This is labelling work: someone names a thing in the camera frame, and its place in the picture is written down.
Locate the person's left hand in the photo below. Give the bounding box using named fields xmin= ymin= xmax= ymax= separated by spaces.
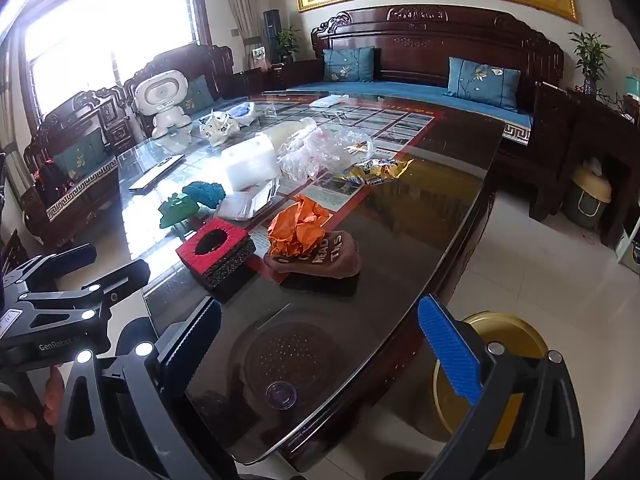
xmin=0 ymin=365 xmax=66 ymax=433

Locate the clear suction cup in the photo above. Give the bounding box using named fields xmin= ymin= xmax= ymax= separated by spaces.
xmin=265 ymin=381 xmax=297 ymax=409

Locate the blue paper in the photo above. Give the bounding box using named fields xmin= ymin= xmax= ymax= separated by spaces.
xmin=181 ymin=180 xmax=229 ymax=209

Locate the clear plastic bag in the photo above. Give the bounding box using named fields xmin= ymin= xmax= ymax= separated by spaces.
xmin=276 ymin=121 xmax=374 ymax=184

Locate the red and black bag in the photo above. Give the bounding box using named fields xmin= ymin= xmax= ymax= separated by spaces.
xmin=35 ymin=157 xmax=69 ymax=199

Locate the teal embroidered pillow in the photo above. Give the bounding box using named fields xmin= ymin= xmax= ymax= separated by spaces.
xmin=182 ymin=75 xmax=216 ymax=114
xmin=52 ymin=127 xmax=109 ymax=181

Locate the carved dark wooden sofa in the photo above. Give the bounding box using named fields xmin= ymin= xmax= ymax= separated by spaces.
xmin=310 ymin=5 xmax=566 ymax=161

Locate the dark wooden glass-topped coffee table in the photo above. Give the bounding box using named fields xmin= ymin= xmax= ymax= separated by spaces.
xmin=117 ymin=91 xmax=507 ymax=473

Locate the white paper stack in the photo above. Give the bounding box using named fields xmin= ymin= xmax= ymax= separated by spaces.
xmin=216 ymin=182 xmax=281 ymax=221

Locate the black tower speaker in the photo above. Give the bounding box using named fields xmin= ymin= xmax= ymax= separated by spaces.
xmin=263 ymin=10 xmax=282 ymax=69

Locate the yellow plastic bin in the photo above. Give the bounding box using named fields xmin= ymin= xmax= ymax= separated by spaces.
xmin=432 ymin=311 xmax=551 ymax=452

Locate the blue sofa seat cushion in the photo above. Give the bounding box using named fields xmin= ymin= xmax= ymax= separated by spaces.
xmin=285 ymin=80 xmax=534 ymax=146

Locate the window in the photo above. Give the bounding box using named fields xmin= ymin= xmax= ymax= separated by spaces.
xmin=20 ymin=0 xmax=212 ymax=117

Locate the dark wooden side table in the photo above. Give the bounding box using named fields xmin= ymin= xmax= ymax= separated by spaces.
xmin=532 ymin=82 xmax=640 ymax=249

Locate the yellow snack wrapper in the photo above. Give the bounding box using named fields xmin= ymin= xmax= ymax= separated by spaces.
xmin=336 ymin=157 xmax=415 ymax=185

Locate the patterned curtain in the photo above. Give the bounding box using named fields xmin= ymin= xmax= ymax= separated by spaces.
xmin=220 ymin=0 xmax=264 ymax=69

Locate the blue embroidered pillow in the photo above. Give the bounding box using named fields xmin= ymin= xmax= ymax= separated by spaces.
xmin=322 ymin=46 xmax=376 ymax=84
xmin=444 ymin=56 xmax=522 ymax=113

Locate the blue and white plastic bag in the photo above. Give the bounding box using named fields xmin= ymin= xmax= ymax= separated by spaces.
xmin=227 ymin=102 xmax=259 ymax=126

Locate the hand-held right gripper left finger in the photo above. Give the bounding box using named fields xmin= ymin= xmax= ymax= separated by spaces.
xmin=54 ymin=297 xmax=241 ymax=480

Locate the white shelf rack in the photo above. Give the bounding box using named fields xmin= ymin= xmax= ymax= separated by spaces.
xmin=615 ymin=220 xmax=640 ymax=277

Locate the green and cream lidded container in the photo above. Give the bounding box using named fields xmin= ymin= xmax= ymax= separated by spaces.
xmin=562 ymin=157 xmax=614 ymax=231

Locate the white ceramic ornament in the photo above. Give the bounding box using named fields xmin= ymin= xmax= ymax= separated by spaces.
xmin=199 ymin=110 xmax=239 ymax=147

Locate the green paper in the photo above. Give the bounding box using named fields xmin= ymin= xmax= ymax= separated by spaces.
xmin=159 ymin=192 xmax=201 ymax=239

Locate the white toy robot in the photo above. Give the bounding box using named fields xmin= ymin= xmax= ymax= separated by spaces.
xmin=134 ymin=70 xmax=194 ymax=139

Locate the potted bamboo plant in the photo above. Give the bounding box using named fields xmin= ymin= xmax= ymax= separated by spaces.
xmin=567 ymin=30 xmax=614 ymax=97

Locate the white tissue packet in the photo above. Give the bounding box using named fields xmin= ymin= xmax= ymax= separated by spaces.
xmin=309 ymin=94 xmax=351 ymax=109

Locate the dark wooden corner table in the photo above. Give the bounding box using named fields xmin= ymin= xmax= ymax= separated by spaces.
xmin=235 ymin=59 xmax=326 ymax=99

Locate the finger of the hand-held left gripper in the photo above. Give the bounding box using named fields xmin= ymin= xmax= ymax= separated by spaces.
xmin=17 ymin=258 xmax=152 ymax=322
xmin=0 ymin=243 xmax=99 ymax=292

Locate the carved dark wooden armchair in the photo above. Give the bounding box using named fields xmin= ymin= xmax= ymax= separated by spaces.
xmin=122 ymin=42 xmax=236 ymax=142
xmin=22 ymin=85 xmax=142 ymax=249

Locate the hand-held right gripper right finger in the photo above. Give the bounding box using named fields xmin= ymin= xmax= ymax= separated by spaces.
xmin=417 ymin=295 xmax=592 ymax=480

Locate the cream plastic roll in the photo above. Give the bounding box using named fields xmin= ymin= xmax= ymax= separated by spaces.
xmin=264 ymin=119 xmax=317 ymax=147

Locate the small potted green plant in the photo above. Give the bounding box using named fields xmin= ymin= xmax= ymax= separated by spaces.
xmin=275 ymin=25 xmax=302 ymax=64

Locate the orange paper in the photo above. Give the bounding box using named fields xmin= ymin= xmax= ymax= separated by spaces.
xmin=267 ymin=195 xmax=334 ymax=259

